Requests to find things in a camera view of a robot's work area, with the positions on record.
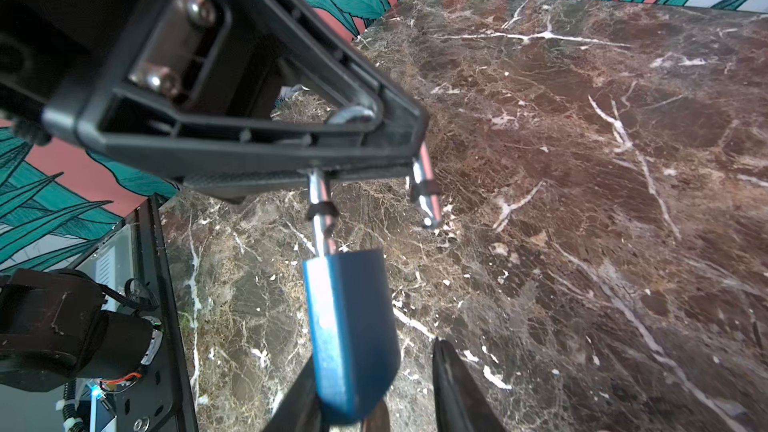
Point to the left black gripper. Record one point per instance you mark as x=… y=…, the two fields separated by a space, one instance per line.
x=72 y=18

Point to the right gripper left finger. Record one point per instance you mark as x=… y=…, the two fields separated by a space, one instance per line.
x=300 y=409

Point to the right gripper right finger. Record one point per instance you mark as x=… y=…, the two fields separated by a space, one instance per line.
x=459 y=403

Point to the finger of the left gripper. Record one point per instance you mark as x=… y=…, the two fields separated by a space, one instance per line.
x=235 y=188
x=235 y=88

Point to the blue padlock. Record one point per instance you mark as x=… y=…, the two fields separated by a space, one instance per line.
x=355 y=352

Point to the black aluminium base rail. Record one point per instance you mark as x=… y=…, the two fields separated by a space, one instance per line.
x=162 y=399

